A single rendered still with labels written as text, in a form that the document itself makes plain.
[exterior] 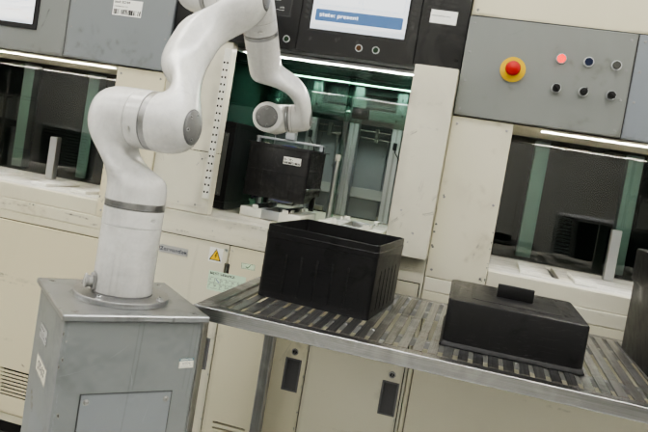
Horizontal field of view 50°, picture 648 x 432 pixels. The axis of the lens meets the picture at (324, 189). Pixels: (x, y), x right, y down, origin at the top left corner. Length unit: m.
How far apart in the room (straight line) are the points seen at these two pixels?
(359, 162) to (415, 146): 1.01
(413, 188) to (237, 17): 0.70
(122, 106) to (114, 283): 0.34
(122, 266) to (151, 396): 0.26
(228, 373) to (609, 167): 1.39
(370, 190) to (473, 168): 0.99
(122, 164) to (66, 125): 1.51
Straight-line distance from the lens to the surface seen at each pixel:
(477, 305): 1.49
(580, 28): 2.01
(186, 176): 2.17
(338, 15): 2.06
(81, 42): 2.36
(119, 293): 1.42
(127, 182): 1.39
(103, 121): 1.43
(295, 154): 2.25
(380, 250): 1.56
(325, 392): 2.11
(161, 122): 1.35
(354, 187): 2.90
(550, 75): 1.98
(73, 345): 1.35
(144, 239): 1.41
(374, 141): 2.89
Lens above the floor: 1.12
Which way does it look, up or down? 3 degrees down
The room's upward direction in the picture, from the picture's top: 9 degrees clockwise
